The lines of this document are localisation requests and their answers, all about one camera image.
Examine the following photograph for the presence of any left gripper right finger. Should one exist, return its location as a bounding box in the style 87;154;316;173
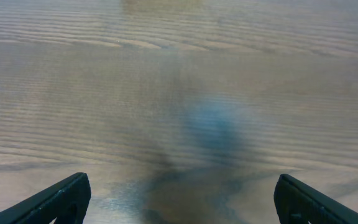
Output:
273;174;358;224

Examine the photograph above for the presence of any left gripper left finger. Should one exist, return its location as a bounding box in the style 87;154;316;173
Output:
0;172;91;224

